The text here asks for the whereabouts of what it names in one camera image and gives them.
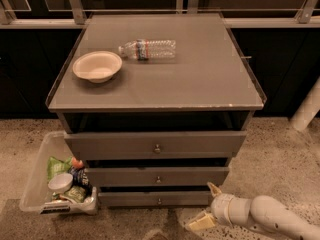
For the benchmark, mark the clear plastic storage bin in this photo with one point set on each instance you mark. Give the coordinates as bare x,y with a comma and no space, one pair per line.
37,197

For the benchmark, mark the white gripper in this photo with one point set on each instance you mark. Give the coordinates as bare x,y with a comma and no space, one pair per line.
219,208

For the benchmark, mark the metal railing frame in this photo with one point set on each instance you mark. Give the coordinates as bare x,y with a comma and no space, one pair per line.
237,13

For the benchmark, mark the orange capped item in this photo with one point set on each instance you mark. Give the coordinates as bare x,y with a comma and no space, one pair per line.
78,164

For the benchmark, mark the green snack packet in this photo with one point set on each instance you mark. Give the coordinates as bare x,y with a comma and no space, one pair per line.
75,194

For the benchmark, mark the grey middle drawer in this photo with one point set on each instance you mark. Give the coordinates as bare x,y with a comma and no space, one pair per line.
156,176

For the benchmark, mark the dark blue snack bag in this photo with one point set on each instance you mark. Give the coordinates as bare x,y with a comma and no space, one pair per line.
80,179

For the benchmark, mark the grey drawer cabinet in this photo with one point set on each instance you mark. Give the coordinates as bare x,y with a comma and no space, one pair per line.
208,86

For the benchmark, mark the beige paper bowl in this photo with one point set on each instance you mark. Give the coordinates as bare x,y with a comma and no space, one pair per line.
97,67

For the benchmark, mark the grey bottom drawer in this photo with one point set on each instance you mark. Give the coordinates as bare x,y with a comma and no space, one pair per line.
150,199

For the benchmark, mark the clear plastic water bottle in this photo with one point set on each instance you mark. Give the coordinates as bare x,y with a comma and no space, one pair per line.
144,49

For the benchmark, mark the small white cup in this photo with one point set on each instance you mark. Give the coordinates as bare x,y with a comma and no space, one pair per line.
61,183

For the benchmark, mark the green chip bag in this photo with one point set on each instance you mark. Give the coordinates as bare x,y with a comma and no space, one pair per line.
56,166

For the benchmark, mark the grey drawer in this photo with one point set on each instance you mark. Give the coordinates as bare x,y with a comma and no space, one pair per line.
156,176
150,199
155,145

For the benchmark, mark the grey top drawer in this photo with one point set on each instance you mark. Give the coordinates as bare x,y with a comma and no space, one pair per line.
155,145

